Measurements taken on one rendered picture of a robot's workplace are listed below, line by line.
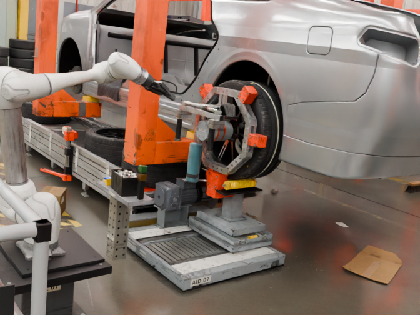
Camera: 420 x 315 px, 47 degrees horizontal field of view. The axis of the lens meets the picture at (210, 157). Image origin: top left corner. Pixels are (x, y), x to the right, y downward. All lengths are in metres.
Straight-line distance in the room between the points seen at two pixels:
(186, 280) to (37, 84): 1.35
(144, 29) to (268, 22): 0.80
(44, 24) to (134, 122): 1.98
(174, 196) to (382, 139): 1.44
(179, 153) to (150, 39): 0.85
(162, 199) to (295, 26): 1.42
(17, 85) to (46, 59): 2.87
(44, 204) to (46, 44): 2.89
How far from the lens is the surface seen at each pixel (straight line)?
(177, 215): 3.60
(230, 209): 3.31
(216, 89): 3.14
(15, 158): 2.39
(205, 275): 2.87
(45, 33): 5.00
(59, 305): 2.48
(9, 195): 1.07
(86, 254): 2.43
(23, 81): 2.15
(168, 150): 3.44
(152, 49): 3.25
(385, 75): 2.60
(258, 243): 3.30
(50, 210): 2.32
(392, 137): 2.67
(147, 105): 3.28
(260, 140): 2.87
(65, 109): 5.13
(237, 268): 3.02
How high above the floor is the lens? 1.33
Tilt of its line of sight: 12 degrees down
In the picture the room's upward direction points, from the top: 7 degrees clockwise
